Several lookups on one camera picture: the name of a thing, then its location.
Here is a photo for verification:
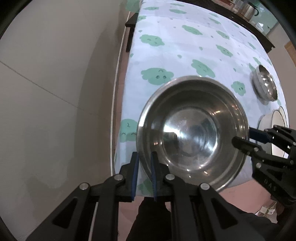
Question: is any small white enamel bowl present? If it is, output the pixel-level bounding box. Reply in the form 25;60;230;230
278;106;289;128

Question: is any steel thermos jug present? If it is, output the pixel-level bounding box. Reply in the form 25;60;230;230
239;1;259;21

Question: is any white tissue box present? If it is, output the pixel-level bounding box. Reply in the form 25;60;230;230
255;23;264;33

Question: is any large white enamel bowl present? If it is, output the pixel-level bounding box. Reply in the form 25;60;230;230
257;107;287;158

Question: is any green cloud pattern tablecloth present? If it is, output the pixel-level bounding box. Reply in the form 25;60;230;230
115;1;287;170

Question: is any small steel bowl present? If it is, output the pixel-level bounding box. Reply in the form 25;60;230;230
252;65;278;102

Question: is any dark wooden table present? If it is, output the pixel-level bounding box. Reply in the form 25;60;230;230
182;0;275;53

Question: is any light green door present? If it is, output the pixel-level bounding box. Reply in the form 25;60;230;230
250;1;278;37

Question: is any green plastic stool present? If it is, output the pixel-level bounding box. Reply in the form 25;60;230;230
125;0;142;13

